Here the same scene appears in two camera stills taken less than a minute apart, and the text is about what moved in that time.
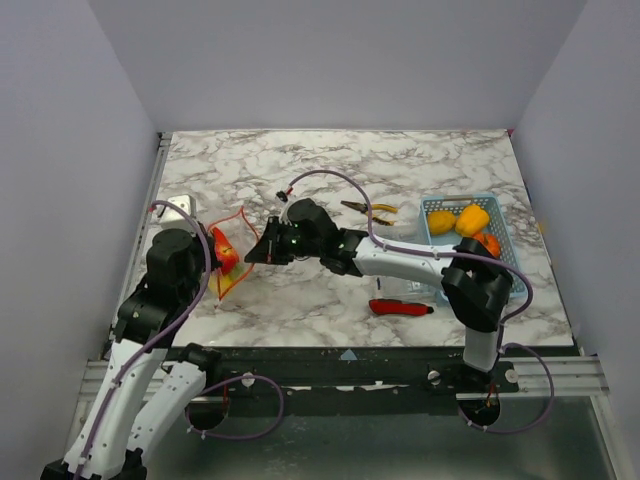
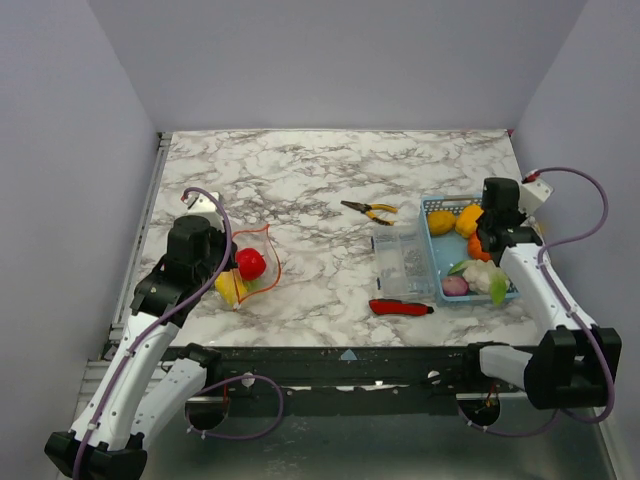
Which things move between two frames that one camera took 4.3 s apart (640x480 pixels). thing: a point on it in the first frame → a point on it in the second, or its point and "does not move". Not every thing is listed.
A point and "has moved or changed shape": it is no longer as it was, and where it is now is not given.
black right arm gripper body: (271, 240) → (489, 236)
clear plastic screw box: (410, 232) does not move
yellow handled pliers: (364, 208) does not move
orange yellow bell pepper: (471, 221) does not move
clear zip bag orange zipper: (243, 236) → (259, 238)
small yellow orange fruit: (441, 222) does not move
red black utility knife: (396, 307) does not move
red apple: (224, 251) has moved or changed shape
